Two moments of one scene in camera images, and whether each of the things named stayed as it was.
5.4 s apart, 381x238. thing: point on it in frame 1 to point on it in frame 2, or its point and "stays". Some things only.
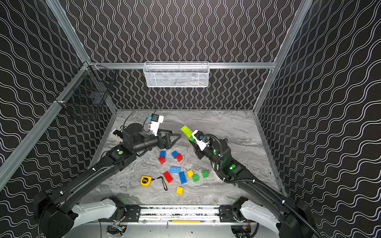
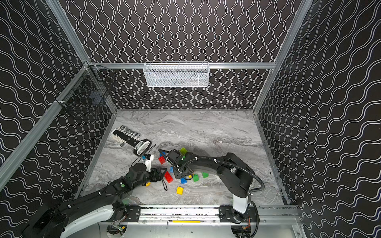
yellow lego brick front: (179, 190) stays
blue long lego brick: (182, 177) stays
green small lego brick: (195, 177) stays
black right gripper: (199, 152) to (175, 174)
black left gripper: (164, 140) to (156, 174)
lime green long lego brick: (187, 131) to (183, 150)
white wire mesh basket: (176, 74) stays
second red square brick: (161, 160) stays
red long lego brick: (168, 177) stays
